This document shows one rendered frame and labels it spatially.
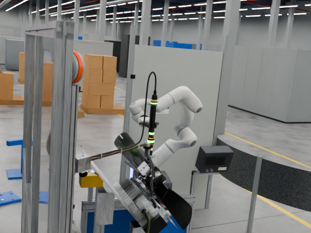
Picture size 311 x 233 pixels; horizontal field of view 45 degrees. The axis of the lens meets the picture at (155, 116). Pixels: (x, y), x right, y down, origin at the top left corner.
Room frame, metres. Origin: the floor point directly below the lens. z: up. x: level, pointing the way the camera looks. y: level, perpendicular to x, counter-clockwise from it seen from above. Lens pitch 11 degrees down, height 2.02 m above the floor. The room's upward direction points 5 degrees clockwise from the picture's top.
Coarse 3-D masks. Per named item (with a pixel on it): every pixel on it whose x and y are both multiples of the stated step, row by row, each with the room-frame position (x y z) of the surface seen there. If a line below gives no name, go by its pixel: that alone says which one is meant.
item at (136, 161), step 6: (120, 138) 2.26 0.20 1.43; (126, 138) 2.31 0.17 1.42; (114, 144) 2.17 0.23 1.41; (120, 144) 2.22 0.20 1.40; (126, 144) 2.26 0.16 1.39; (132, 144) 2.31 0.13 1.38; (132, 150) 2.27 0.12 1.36; (138, 150) 2.32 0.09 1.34; (126, 156) 2.20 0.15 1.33; (132, 156) 2.24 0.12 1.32; (138, 156) 2.27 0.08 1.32; (132, 162) 2.21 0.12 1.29; (138, 162) 2.25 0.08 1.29
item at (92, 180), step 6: (90, 174) 2.54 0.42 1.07; (96, 174) 2.55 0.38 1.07; (84, 180) 2.50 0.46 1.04; (90, 180) 2.52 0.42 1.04; (96, 180) 2.53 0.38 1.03; (102, 180) 2.55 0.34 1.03; (84, 186) 2.50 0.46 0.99; (90, 186) 2.52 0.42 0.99; (96, 186) 2.53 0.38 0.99; (102, 186) 2.55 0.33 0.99
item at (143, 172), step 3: (144, 162) 2.29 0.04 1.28; (141, 165) 2.26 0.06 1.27; (144, 165) 2.27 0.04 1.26; (147, 165) 2.29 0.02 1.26; (138, 168) 2.23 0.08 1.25; (141, 168) 2.24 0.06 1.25; (147, 168) 2.27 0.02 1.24; (141, 171) 2.23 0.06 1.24; (144, 171) 2.24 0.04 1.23; (147, 171) 2.26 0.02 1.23; (144, 174) 2.23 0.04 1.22
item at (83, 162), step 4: (76, 156) 1.81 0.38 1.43; (80, 156) 1.82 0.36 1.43; (84, 156) 1.83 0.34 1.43; (88, 156) 1.83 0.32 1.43; (76, 160) 1.77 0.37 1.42; (80, 160) 1.78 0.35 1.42; (84, 160) 1.80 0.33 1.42; (88, 160) 1.83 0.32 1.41; (76, 164) 1.77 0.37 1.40; (80, 164) 1.78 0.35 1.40; (84, 164) 1.80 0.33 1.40; (88, 164) 1.83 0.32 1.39; (76, 168) 1.77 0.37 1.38; (80, 168) 1.78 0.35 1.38; (84, 168) 1.80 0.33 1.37; (88, 168) 1.83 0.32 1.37
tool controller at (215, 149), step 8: (200, 152) 2.89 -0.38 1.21; (208, 152) 2.83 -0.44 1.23; (216, 152) 2.85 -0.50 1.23; (224, 152) 2.88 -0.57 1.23; (232, 152) 2.90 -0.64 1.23; (200, 160) 2.87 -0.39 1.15; (208, 160) 2.84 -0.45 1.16; (216, 160) 2.87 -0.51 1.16; (224, 160) 2.90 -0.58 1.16; (200, 168) 2.86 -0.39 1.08; (208, 168) 2.87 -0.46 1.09; (216, 168) 2.89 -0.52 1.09; (224, 168) 2.92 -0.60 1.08
